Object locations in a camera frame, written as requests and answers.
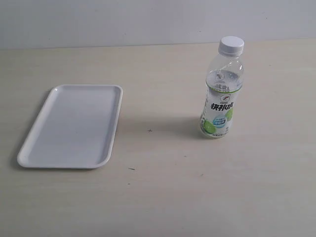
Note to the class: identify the clear plastic water bottle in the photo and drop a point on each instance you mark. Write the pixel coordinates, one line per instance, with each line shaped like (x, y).
(223, 82)

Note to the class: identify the white bottle cap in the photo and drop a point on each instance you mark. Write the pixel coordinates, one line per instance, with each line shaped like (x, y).
(231, 46)

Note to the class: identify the white rectangular plastic tray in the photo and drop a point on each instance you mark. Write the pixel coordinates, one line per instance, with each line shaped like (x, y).
(75, 128)

